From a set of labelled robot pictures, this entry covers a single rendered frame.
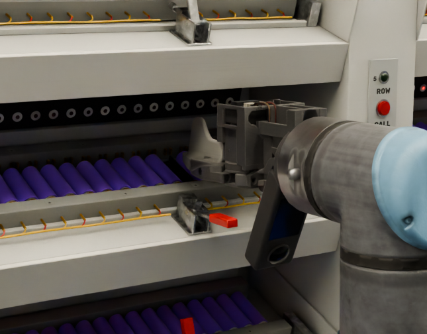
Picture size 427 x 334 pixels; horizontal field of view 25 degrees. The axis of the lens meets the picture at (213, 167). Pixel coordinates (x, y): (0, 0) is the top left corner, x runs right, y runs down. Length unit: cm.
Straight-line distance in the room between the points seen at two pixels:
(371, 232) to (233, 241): 26
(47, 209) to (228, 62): 23
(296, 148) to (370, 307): 16
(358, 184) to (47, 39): 33
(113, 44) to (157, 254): 21
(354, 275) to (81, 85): 31
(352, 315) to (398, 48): 39
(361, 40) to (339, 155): 28
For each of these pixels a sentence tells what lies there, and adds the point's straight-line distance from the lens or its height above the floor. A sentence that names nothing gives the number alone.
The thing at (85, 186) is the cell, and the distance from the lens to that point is 100.
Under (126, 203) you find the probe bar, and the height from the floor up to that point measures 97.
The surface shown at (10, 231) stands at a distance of 94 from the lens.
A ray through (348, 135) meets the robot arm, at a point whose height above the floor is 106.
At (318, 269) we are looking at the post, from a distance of 113.
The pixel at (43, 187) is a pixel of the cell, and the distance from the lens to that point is 99.
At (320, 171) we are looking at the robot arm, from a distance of 81.
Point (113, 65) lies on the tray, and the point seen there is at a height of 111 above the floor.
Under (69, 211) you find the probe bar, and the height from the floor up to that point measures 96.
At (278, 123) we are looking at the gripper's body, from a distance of 91.
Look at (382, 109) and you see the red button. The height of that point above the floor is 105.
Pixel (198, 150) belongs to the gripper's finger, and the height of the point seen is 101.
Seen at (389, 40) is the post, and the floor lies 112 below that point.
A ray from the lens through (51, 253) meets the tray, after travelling 92.
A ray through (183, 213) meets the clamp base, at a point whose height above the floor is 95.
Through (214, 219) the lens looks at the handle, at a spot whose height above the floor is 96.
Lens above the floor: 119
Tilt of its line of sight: 11 degrees down
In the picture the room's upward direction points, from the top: straight up
